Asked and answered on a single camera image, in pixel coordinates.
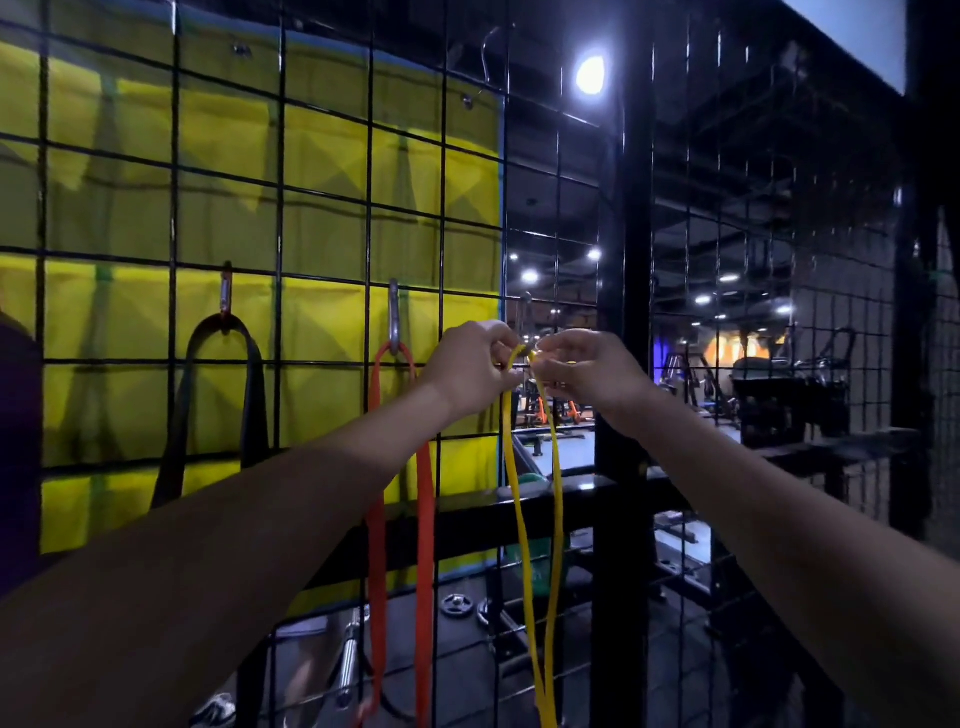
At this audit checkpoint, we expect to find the purple resistance band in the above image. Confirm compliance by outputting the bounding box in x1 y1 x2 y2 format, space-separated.
0 309 44 601

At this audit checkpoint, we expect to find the black steel post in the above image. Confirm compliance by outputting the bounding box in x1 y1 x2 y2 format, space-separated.
589 0 657 728

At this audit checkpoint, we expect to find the orange resistance band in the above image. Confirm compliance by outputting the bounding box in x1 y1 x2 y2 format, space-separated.
357 340 438 728

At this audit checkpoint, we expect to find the black steel crossbeam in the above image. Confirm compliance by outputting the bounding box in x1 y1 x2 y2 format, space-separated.
309 426 922 591

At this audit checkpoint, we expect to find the white shoe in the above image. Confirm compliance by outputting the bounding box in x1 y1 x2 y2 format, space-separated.
189 693 238 728

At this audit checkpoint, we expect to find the steel barbell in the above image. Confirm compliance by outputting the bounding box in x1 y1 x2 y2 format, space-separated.
334 606 366 712

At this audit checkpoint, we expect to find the person's left forearm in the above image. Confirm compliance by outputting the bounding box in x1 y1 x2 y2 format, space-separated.
0 378 470 728

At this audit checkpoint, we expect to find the black resistance band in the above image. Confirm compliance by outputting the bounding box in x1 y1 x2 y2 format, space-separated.
149 312 272 728

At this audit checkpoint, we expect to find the person's right hand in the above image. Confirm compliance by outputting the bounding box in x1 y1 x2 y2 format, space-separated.
528 328 655 438

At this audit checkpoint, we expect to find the black gym machine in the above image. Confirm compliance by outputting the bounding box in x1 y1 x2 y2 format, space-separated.
729 327 860 451

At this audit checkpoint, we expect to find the yellow resistance band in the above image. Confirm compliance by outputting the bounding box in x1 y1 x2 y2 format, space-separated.
500 344 566 728

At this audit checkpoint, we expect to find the black wire grid panel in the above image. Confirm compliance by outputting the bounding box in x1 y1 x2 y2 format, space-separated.
0 0 625 728
649 0 912 728

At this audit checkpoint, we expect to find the yellow wall banner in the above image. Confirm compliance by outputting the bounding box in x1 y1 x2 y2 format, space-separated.
0 0 505 618

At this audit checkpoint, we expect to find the person's left hand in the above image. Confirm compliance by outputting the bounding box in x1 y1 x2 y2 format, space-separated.
418 320 525 422

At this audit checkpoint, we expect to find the person's right forearm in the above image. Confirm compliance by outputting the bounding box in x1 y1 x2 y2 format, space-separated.
596 384 960 728

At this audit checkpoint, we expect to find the round ceiling lamp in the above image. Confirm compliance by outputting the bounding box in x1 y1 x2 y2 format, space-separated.
573 52 610 99

